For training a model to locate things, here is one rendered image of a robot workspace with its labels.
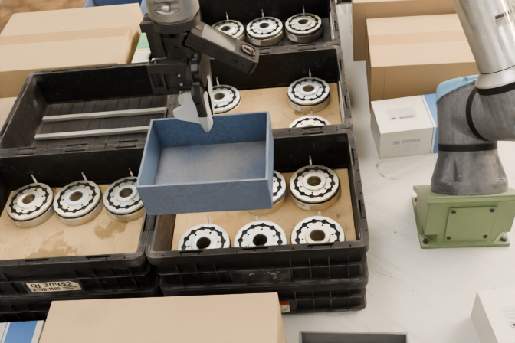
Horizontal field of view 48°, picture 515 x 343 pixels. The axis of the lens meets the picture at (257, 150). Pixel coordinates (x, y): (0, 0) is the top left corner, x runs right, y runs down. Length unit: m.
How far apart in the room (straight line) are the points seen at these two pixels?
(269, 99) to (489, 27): 0.60
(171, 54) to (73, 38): 0.87
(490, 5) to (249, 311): 0.65
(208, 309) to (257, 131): 0.31
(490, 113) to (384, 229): 0.37
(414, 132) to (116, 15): 0.92
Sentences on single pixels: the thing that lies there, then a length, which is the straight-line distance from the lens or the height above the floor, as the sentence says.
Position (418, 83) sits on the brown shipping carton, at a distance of 1.53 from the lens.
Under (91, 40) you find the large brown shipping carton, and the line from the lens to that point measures 1.71.
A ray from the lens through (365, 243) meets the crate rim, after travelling 1.02.
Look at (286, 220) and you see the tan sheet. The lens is 1.18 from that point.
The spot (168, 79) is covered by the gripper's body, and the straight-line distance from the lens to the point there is 0.90.
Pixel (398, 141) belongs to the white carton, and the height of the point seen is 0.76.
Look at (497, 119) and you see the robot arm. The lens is 1.12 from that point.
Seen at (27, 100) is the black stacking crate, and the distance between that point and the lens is 1.55.
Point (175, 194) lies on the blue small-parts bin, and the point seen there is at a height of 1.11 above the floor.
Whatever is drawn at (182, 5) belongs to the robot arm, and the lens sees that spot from 0.83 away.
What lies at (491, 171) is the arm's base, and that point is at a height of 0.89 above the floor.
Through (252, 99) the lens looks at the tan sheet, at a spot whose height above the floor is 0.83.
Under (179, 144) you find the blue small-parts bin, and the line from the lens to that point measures 1.01.
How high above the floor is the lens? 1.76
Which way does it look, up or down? 44 degrees down
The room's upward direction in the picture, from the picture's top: 10 degrees counter-clockwise
